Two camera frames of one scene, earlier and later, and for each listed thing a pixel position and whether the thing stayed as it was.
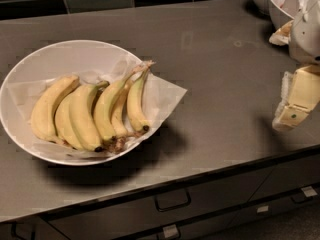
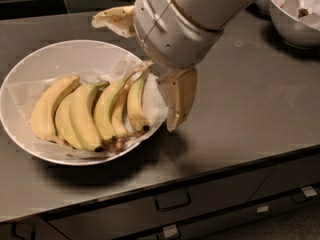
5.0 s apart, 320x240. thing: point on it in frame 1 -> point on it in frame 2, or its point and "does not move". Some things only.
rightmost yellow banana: (134, 102) does not move
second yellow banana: (62, 121) does not move
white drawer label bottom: (170, 231) does not move
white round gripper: (306, 34) -> (166, 30)
